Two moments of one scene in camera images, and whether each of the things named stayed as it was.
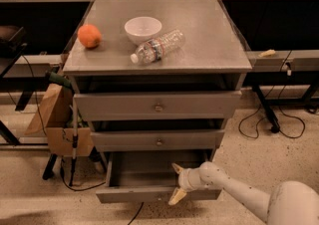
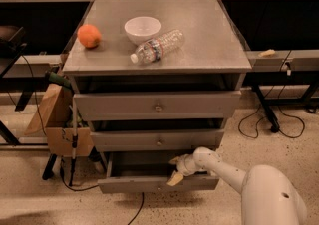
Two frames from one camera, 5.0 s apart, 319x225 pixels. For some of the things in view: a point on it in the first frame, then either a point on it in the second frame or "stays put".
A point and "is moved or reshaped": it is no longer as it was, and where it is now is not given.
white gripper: x=184 y=180 → x=182 y=165
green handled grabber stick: x=65 y=83 stays put
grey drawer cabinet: x=156 y=76 stays put
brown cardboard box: x=55 y=119 stays put
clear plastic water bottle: x=155 y=49 stays put
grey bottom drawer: x=150 y=177 is moved or reshaped
